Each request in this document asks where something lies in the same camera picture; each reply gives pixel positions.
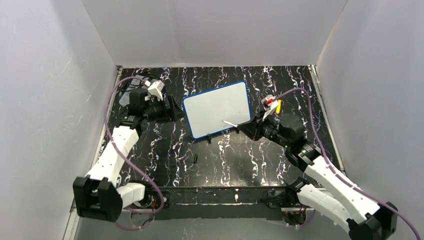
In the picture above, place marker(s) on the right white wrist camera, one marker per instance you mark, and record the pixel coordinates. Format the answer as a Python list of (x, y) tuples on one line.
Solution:
[(270, 104)]

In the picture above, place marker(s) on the aluminium front rail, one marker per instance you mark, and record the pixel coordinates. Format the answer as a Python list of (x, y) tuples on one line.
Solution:
[(72, 225)]

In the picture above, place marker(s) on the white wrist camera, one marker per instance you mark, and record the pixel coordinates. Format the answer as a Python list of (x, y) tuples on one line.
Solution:
[(270, 104), (154, 89)]

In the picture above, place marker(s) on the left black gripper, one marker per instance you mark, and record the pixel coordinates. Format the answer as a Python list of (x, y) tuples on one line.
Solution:
[(170, 108)]

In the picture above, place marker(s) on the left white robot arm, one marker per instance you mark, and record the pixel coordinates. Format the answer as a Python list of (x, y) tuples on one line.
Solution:
[(96, 194)]

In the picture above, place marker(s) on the whiteboard wire stand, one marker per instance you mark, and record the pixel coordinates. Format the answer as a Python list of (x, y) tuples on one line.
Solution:
[(209, 138)]

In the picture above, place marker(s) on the blue framed whiteboard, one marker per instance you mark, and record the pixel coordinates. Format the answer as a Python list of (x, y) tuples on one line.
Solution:
[(207, 111)]

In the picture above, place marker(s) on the black white marker pen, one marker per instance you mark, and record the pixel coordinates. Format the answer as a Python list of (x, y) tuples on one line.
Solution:
[(230, 123)]

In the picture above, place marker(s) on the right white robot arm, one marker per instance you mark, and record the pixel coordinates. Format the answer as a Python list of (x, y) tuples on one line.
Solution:
[(361, 217)]

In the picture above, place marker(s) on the clear plastic organizer box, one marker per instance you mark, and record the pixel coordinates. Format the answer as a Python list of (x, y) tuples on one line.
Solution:
[(132, 84)]

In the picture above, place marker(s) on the yellow marker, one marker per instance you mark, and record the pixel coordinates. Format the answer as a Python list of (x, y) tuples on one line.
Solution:
[(278, 109)]

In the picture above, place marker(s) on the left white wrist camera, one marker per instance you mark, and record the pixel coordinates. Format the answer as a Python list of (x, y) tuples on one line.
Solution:
[(154, 89)]

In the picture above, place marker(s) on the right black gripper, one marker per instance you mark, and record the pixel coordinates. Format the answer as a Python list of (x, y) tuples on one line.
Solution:
[(257, 122)]

